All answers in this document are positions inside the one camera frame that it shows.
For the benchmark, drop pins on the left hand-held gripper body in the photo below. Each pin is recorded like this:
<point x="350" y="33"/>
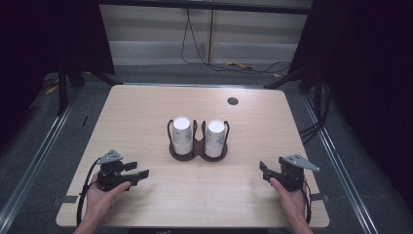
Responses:
<point x="110" y="172"/>

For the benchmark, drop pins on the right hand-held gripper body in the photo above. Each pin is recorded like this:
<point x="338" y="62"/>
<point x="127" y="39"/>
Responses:
<point x="292" y="175"/>

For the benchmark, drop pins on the dark brown double cup holder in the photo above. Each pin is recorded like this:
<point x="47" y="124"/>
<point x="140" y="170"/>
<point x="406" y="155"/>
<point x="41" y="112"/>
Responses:
<point x="198" y="151"/>

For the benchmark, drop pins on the person's right hand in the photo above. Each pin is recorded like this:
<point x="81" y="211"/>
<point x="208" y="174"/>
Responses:
<point x="293" y="206"/>

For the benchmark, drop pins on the person's left hand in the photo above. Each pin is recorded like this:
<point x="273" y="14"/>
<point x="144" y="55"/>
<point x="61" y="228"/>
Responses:
<point x="99" y="204"/>

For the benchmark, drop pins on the grey tape strip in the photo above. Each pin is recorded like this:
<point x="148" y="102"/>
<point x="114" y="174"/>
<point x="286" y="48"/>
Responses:
<point x="319" y="196"/>
<point x="67" y="199"/>

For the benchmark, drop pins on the dark round table grommet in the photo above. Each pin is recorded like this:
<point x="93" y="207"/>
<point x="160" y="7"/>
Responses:
<point x="232" y="101"/>

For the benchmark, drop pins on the black metal stand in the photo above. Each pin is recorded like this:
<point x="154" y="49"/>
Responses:
<point x="62" y="94"/>
<point x="285" y="79"/>

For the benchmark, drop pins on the yellow tape scrap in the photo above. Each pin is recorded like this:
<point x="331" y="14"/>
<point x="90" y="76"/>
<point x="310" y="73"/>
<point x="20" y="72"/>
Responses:
<point x="51" y="90"/>
<point x="240" y="65"/>

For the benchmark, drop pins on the black curtain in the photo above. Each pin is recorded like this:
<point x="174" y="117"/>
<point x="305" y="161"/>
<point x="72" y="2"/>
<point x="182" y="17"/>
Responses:
<point x="39" y="39"/>
<point x="367" y="81"/>

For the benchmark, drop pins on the metal floor rail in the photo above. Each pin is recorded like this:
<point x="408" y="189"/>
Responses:
<point x="341" y="165"/>
<point x="35" y="162"/>

